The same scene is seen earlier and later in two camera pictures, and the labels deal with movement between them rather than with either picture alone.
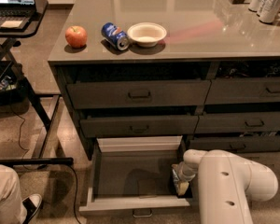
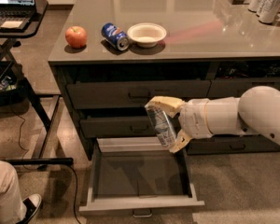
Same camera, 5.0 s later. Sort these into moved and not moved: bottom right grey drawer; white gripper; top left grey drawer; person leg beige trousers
Moved: white gripper
Not moved: person leg beige trousers; top left grey drawer; bottom right grey drawer
